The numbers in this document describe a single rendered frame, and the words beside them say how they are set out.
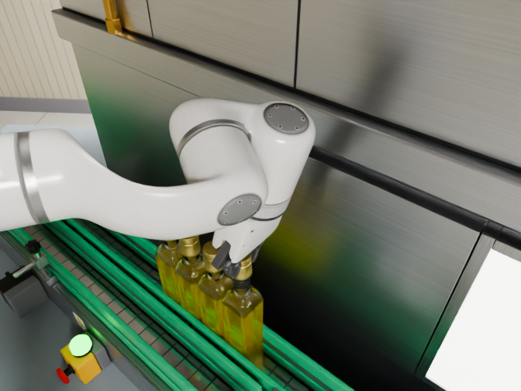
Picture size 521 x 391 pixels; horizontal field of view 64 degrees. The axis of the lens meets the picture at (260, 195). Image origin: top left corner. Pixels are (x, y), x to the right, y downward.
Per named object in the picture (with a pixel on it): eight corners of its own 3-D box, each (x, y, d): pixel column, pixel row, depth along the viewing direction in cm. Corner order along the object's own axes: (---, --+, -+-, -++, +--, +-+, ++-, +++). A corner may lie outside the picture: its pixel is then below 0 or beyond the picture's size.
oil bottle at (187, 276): (221, 323, 90) (214, 257, 76) (202, 342, 87) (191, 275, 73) (202, 309, 93) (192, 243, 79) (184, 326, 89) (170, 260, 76)
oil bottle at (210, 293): (241, 339, 87) (238, 272, 74) (222, 358, 84) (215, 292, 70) (222, 323, 90) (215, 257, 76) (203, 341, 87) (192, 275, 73)
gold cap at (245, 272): (257, 271, 68) (256, 252, 65) (242, 284, 66) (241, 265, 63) (240, 260, 70) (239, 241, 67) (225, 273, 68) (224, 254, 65)
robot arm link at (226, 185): (39, 174, 44) (230, 143, 51) (50, 283, 37) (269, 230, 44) (14, 112, 37) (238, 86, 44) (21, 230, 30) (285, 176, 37)
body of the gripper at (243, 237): (265, 156, 57) (250, 205, 66) (212, 192, 51) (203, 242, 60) (307, 188, 55) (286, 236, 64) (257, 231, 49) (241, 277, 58)
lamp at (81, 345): (97, 347, 92) (93, 339, 90) (78, 361, 89) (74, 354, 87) (85, 335, 94) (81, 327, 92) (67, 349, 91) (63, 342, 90)
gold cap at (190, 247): (205, 249, 75) (202, 231, 72) (190, 261, 73) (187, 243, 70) (191, 240, 76) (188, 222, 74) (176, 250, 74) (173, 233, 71)
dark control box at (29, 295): (50, 300, 110) (39, 279, 105) (21, 320, 106) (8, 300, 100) (35, 284, 114) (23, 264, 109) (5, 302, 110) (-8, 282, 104)
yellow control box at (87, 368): (112, 363, 97) (105, 346, 92) (84, 388, 92) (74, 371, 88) (95, 346, 100) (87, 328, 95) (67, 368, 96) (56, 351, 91)
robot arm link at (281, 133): (191, 153, 37) (165, 86, 43) (183, 221, 45) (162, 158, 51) (332, 135, 43) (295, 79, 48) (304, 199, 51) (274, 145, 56)
